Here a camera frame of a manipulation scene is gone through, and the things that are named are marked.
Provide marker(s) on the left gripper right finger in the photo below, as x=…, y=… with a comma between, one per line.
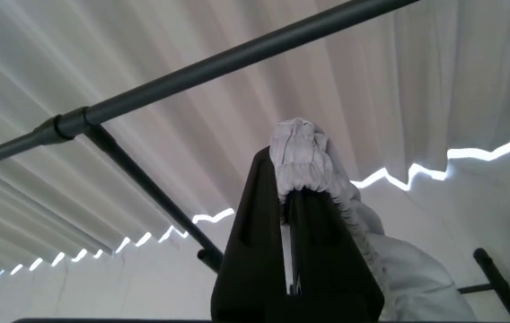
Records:
x=331, y=269

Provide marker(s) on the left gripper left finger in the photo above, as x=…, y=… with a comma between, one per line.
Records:
x=250, y=251

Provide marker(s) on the pale grey garment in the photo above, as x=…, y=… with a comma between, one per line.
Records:
x=302, y=152

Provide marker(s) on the black clothes rack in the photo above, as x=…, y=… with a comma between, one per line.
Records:
x=219, y=65

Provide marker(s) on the white curtain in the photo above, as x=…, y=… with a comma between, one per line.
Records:
x=192, y=157

